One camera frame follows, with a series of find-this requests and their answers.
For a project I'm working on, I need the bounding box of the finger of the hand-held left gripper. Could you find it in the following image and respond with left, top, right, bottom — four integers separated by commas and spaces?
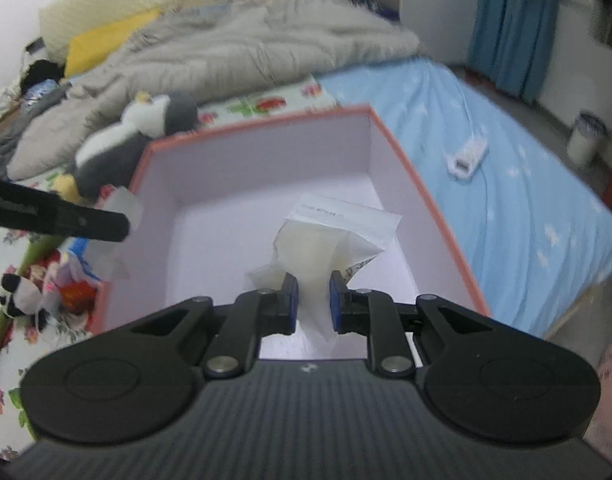
0, 175, 132, 244

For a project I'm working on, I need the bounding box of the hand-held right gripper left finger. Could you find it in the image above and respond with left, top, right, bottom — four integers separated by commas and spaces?
131, 272, 299, 380

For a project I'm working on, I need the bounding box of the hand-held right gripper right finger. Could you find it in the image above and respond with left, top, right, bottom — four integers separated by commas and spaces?
330, 270, 494, 379

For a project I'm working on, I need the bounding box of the clear plastic bag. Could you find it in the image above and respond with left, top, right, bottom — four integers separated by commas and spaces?
246, 192, 404, 343

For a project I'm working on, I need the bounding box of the small panda plush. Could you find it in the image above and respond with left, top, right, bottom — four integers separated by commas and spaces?
0, 274, 49, 331

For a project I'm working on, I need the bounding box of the pink cardboard box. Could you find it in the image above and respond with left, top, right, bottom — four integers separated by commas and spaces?
88, 104, 491, 361

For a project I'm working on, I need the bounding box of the grey white penguin plush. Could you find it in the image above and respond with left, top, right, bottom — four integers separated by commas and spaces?
53, 91, 199, 206

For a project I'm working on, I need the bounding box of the dark grey blanket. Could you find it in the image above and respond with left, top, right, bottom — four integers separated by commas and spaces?
0, 80, 87, 178

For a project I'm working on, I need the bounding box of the blue patterned bag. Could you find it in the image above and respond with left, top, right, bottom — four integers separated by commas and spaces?
23, 80, 69, 103

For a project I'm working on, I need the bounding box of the white cloth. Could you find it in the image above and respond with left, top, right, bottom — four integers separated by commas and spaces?
0, 85, 22, 121

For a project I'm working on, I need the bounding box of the black bag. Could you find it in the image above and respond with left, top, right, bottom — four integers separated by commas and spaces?
21, 59, 64, 88

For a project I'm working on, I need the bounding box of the yellow pillow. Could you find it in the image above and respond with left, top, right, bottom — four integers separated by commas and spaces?
63, 7, 164, 78

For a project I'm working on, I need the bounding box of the white remote control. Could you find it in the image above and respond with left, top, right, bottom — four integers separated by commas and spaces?
446, 135, 489, 178

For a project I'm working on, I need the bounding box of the floral bed sheet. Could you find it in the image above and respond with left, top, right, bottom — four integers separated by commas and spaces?
0, 75, 337, 461

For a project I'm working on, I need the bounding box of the light grey duvet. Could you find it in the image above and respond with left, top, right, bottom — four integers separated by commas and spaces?
6, 0, 421, 181

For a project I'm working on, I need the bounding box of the white trash bin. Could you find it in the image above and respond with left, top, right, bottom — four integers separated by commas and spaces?
566, 112, 610, 170

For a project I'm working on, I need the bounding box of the white wardrobe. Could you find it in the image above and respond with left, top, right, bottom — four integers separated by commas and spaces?
398, 0, 481, 67

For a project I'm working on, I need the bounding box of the blue curtain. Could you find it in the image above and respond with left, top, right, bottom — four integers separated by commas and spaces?
466, 0, 561, 106

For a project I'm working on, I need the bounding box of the white cable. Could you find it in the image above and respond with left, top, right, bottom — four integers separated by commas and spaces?
453, 72, 482, 142

